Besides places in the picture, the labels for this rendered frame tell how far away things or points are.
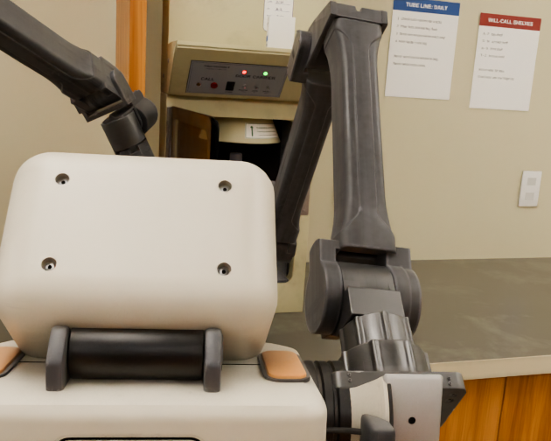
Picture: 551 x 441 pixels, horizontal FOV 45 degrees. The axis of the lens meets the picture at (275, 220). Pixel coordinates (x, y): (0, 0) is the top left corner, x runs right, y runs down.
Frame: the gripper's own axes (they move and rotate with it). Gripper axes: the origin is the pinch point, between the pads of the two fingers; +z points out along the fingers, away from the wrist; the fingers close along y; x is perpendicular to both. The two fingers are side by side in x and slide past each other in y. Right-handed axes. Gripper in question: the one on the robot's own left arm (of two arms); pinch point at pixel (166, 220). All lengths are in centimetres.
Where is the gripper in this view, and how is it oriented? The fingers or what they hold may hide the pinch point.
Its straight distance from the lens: 115.6
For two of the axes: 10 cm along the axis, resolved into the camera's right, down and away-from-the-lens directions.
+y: -8.6, 4.5, -2.3
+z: 3.5, 8.6, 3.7
